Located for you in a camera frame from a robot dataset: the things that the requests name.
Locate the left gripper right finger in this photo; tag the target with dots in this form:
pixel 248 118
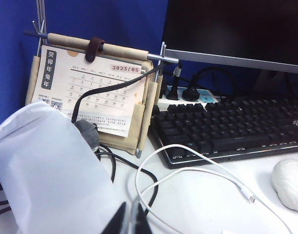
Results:
pixel 143 221

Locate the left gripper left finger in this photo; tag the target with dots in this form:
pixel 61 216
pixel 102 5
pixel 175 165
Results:
pixel 119 221

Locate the white plastic bag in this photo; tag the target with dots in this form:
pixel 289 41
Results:
pixel 42 170

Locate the beige canvas calendar stand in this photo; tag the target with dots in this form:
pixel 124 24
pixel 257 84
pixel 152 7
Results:
pixel 139 126

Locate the grey black desk device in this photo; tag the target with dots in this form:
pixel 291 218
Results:
pixel 88 131

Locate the black mechanical keyboard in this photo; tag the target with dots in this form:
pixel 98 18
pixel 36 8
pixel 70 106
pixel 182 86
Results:
pixel 224 126

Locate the white power strip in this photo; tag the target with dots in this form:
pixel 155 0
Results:
pixel 205 95

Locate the paper desk calendar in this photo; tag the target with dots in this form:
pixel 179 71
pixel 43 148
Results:
pixel 66 80

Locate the white brain stress ball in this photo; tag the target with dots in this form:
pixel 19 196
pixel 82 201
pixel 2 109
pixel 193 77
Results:
pixel 290 182

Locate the grey monitor stand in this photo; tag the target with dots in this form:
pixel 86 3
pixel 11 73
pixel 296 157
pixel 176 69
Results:
pixel 268 80

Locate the black computer monitor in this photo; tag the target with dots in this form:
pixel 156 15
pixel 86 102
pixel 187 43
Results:
pixel 236 24

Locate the aluminium partition post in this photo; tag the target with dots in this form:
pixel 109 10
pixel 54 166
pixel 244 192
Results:
pixel 40 9

